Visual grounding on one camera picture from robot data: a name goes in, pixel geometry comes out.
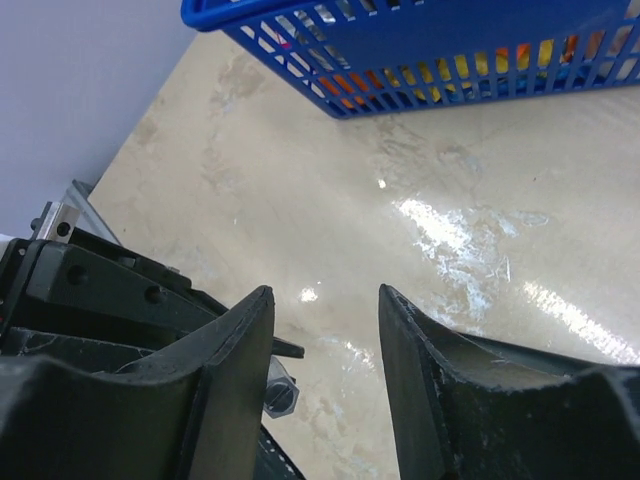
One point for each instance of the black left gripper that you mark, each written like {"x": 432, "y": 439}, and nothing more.
{"x": 93, "y": 304}

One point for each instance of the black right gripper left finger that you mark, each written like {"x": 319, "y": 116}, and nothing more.
{"x": 191, "y": 410}

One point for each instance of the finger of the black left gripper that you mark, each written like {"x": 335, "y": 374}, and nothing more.
{"x": 283, "y": 348}

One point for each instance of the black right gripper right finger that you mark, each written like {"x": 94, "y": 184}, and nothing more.
{"x": 466, "y": 407}

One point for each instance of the black remote control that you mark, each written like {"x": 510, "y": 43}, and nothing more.
{"x": 272, "y": 462}

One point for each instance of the blue plastic shopping basket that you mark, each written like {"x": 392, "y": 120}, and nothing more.
{"x": 356, "y": 58}

